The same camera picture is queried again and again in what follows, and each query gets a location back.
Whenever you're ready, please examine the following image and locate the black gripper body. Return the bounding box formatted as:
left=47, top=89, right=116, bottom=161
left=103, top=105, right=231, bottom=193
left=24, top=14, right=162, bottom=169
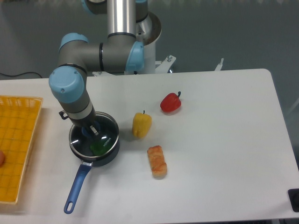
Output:
left=69, top=112, right=97, bottom=130

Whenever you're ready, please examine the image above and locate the glass pot lid blue knob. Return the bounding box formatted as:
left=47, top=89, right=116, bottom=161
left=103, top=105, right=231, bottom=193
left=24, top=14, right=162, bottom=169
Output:
left=69, top=112, right=119, bottom=162

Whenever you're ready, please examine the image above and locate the dark pot blue handle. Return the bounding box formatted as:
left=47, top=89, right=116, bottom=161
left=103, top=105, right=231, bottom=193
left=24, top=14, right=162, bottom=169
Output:
left=64, top=112, right=120, bottom=214

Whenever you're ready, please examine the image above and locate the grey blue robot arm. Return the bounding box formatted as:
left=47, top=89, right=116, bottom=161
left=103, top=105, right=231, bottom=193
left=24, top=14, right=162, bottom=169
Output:
left=49, top=0, right=148, bottom=137

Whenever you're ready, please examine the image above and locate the green bell pepper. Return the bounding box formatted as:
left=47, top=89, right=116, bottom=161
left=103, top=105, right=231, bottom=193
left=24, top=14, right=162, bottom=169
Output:
left=90, top=137, right=113, bottom=156

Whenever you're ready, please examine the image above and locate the yellow woven basket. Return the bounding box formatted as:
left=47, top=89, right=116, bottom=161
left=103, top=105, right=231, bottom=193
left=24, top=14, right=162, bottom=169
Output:
left=0, top=95, right=43, bottom=204

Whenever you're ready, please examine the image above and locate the yellow bell pepper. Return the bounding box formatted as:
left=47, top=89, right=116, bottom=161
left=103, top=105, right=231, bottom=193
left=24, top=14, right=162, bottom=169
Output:
left=132, top=111, right=152, bottom=139

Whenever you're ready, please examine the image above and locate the bread loaf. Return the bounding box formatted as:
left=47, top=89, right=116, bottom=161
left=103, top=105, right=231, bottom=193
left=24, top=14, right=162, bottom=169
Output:
left=147, top=145, right=167, bottom=178

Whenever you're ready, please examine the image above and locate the orange round fruit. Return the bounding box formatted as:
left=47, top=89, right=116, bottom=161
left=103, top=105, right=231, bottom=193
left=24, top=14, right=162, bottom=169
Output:
left=0, top=150, right=5, bottom=166

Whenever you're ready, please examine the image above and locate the red bell pepper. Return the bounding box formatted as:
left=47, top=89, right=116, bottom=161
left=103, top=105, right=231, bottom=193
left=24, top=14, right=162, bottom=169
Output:
left=160, top=91, right=182, bottom=113

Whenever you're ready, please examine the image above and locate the black device at table edge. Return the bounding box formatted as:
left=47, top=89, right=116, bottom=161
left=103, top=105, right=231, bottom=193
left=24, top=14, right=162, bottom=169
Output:
left=288, top=189, right=299, bottom=212

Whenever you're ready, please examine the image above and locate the black floor cable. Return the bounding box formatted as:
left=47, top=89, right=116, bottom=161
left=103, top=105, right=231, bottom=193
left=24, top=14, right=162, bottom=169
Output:
left=0, top=71, right=43, bottom=78

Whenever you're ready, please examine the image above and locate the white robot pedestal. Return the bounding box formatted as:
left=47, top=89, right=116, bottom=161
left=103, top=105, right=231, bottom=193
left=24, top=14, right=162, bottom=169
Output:
left=93, top=12, right=176, bottom=77

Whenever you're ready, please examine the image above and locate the white table bracket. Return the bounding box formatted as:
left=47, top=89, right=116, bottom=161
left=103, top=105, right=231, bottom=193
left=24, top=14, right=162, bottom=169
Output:
left=215, top=58, right=224, bottom=71

